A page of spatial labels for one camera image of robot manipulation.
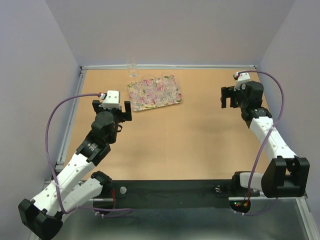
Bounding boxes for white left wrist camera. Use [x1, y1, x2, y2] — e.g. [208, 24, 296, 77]
[102, 90, 121, 109]

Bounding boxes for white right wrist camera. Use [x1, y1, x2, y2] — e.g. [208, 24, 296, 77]
[233, 71, 251, 91]

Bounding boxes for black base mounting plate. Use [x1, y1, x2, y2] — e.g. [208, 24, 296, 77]
[93, 179, 248, 209]

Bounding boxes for floral patterned tray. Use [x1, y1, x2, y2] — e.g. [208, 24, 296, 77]
[127, 77, 183, 112]

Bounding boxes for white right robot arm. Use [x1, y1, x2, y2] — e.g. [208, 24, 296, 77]
[220, 81, 310, 198]

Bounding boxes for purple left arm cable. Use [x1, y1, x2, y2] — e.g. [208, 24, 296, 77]
[46, 92, 133, 218]

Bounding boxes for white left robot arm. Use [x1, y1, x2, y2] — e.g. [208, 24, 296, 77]
[18, 100, 132, 240]

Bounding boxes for small clear glass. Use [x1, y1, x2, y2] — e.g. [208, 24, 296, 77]
[154, 91, 165, 107]

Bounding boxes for clear faceted glass tumbler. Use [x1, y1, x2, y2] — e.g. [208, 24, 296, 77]
[160, 72, 175, 86]

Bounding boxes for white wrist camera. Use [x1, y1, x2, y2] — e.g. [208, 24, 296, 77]
[102, 90, 121, 109]
[233, 71, 251, 91]

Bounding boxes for aluminium front frame rail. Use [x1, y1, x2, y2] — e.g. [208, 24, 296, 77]
[39, 177, 307, 201]

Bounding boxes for tall clear glass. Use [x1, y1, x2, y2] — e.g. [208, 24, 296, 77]
[126, 54, 139, 78]

